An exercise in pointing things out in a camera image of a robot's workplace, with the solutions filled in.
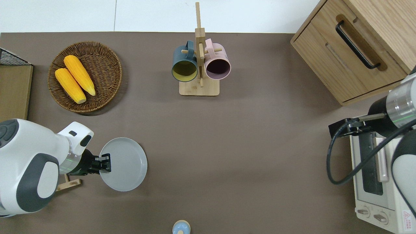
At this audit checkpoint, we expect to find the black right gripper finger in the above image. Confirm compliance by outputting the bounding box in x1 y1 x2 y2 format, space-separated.
350 118 370 135
328 118 351 139

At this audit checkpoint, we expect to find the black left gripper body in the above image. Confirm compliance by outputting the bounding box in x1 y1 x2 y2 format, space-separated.
69 148 98 176

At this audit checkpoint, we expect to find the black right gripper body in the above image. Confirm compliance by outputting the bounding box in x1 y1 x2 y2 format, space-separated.
357 96 396 137

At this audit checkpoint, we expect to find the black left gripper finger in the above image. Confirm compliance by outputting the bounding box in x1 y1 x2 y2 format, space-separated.
94 154 112 174

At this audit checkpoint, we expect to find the gray round plate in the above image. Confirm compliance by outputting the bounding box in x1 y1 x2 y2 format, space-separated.
98 137 148 192

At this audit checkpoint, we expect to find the low wooden plate rack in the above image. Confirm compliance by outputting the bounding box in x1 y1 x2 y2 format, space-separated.
56 174 82 192

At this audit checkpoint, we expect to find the light wooden drawer cabinet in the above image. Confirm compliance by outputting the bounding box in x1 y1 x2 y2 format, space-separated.
290 0 416 106

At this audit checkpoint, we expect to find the white toaster oven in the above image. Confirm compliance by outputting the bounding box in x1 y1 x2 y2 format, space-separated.
349 129 416 234

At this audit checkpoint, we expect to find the yellow corn cob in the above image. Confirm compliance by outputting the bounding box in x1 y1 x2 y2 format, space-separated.
54 67 87 105
63 55 97 97

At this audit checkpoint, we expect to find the brown wicker basket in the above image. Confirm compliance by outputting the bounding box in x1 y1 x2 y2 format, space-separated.
47 41 123 114

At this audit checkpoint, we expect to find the light blue round container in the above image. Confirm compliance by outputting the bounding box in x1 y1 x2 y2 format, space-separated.
172 220 191 234

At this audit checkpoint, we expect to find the brown table mat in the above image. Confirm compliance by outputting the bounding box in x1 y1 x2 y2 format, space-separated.
0 32 392 234

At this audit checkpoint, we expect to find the wooden mug tree stand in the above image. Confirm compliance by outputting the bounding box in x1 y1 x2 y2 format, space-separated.
179 2 220 97

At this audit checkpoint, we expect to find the dark teal mug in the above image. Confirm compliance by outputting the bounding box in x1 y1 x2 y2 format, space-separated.
171 40 199 83

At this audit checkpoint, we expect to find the pink mug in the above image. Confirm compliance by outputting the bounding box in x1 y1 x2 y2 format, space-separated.
204 38 232 81

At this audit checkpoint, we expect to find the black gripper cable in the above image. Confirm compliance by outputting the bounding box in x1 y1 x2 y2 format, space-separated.
326 118 416 186

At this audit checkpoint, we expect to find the white oven door handle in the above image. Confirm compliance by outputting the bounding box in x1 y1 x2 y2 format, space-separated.
376 136 390 183

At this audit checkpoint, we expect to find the black cabinet drawer handle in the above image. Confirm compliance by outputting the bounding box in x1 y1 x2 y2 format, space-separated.
335 20 382 70

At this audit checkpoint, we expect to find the black wire mesh basket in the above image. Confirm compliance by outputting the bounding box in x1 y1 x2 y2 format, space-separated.
0 47 33 66

